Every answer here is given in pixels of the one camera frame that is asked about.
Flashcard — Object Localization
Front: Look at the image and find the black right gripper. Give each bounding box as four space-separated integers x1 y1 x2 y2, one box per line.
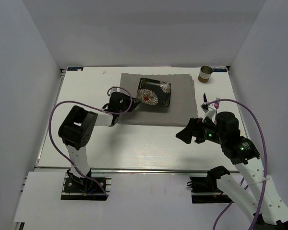
175 115 226 145

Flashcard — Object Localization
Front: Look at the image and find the black floral square plate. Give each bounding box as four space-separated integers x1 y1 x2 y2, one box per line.
137 78 171 108

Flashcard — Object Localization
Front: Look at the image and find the grey cloth placemat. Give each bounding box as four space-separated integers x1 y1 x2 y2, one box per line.
119 73 198 127

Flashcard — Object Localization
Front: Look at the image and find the pink plastic fork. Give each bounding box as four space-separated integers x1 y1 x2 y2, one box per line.
214 98 220 125

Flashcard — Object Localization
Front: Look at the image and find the metal cup with brown band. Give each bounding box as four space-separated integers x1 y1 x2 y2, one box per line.
198 66 213 83

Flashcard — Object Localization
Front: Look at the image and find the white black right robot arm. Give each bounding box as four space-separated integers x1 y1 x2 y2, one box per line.
176 112 288 230

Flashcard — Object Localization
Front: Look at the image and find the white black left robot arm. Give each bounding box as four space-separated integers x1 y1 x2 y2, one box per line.
58 92 141 191

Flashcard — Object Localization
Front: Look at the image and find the blue label sticker right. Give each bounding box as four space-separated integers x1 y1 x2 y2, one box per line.
212 68 228 72

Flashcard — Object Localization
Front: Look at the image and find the blue label sticker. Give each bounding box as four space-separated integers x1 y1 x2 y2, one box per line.
212 68 228 72
67 67 84 71

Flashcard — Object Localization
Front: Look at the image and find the blue label sticker left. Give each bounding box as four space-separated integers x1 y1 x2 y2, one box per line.
67 67 84 71

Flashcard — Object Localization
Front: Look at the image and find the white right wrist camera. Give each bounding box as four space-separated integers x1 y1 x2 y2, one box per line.
201 103 216 122

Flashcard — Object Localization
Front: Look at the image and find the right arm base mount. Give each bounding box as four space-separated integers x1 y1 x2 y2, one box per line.
187 177 231 204

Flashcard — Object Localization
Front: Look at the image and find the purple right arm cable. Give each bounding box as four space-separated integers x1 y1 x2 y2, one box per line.
205 99 269 230

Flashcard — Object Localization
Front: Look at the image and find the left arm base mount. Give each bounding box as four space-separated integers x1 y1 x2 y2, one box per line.
60 170 112 201

